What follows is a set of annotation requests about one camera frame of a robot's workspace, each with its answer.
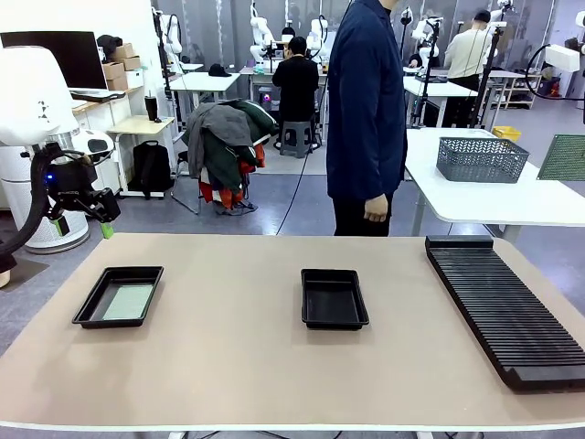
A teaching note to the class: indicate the seated person in black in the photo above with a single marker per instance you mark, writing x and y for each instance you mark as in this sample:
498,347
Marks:
296,87

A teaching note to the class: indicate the cardboard box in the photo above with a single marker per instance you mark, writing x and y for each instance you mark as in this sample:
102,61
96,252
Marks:
130,63
114,77

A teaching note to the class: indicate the white cabinet wooden top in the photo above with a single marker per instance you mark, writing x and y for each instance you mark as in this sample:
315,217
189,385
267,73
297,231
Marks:
100,119

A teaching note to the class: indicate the small rolling wooden table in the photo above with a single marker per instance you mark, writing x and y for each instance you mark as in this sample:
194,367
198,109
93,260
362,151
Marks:
141,125

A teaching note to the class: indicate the pile of jackets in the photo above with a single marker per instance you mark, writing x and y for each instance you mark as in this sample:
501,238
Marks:
224,142

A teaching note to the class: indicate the low storage shelf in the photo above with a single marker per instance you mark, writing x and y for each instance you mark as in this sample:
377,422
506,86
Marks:
521,89

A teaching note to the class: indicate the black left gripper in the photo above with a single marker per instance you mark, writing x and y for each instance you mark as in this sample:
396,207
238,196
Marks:
73,183

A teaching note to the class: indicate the person in navy jacket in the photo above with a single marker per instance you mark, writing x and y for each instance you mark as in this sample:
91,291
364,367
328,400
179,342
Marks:
361,91

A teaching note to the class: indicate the person's right forearm navy sleeve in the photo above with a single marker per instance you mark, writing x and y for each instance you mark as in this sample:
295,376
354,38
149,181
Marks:
384,169

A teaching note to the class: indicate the black ESD tray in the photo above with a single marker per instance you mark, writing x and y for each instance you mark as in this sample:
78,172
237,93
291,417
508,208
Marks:
332,299
89,306

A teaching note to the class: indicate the person in cream sweater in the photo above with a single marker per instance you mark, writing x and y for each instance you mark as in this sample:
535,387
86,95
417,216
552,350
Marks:
468,55

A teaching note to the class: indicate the person's right hand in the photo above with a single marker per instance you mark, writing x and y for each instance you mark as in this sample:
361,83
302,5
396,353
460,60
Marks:
378,209

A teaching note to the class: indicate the black hat on boxes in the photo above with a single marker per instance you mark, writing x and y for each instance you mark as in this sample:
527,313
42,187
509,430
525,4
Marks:
106,43

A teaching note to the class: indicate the black baseball cap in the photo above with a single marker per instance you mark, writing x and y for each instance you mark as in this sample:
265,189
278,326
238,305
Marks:
219,71

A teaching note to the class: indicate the small white box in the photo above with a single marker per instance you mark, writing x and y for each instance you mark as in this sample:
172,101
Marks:
135,79

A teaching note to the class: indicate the dark-clothed leg with pale foot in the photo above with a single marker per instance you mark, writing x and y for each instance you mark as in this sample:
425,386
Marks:
5,265

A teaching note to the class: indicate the grey floor mat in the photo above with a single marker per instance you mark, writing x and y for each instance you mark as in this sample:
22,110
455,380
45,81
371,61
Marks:
29,270

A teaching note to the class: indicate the grey plastic mesh basket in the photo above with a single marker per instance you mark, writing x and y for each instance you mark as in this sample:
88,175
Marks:
480,160

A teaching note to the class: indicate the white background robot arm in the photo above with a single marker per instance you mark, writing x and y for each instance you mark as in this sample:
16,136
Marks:
422,34
316,39
169,41
260,36

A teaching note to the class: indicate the yellow plastic bin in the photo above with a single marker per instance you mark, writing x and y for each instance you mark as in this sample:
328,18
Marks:
506,132

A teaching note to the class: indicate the white desk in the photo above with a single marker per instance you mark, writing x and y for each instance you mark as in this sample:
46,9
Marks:
205,84

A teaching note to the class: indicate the black tumbler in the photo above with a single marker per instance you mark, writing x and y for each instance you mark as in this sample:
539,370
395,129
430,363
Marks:
151,109

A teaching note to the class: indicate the grey plastic stool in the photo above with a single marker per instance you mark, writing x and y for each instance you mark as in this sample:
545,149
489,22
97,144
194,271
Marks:
296,137

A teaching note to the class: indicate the white side table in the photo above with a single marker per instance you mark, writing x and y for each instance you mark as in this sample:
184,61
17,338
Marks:
480,201

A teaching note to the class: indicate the black slotted board rack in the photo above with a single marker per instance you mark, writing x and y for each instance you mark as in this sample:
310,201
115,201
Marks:
503,311

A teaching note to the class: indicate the dark laptop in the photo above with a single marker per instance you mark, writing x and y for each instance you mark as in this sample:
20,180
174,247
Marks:
98,95

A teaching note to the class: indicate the grey background workbench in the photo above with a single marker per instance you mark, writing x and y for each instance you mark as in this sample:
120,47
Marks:
260,87

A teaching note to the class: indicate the black tripod stand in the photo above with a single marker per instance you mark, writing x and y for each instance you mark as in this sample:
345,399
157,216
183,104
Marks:
427,73
490,73

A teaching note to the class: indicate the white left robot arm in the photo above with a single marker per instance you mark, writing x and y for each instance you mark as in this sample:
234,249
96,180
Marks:
32,91

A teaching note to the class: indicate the red fire extinguisher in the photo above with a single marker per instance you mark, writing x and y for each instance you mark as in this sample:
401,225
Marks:
553,87

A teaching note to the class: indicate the black backpack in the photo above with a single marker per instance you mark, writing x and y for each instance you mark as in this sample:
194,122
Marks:
151,169

